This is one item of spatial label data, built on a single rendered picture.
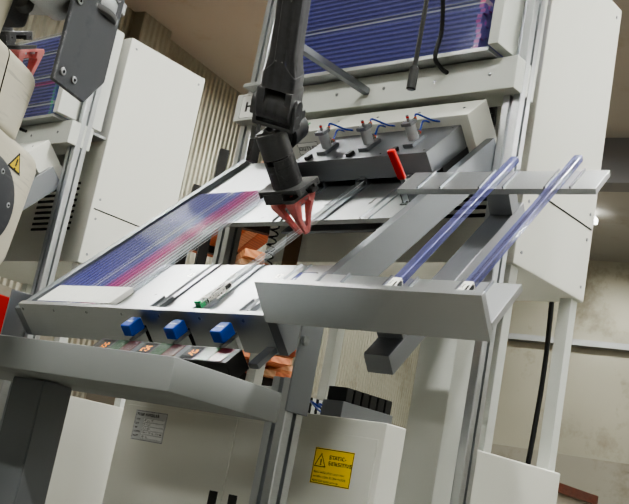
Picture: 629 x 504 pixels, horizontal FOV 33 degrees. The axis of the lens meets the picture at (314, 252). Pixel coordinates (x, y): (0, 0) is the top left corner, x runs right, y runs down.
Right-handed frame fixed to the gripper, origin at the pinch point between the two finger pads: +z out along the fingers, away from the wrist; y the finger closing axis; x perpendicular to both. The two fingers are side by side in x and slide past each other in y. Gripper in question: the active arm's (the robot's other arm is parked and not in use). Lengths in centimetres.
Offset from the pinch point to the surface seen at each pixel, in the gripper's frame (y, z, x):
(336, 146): 9.8, -6.2, -27.3
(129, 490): 41, 44, 31
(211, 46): 404, 33, -386
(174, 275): 18.7, 0.8, 17.3
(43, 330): 43, 5, 33
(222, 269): 8.1, 0.8, 14.8
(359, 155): -0.3, -5.9, -21.5
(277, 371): 218, 155, -176
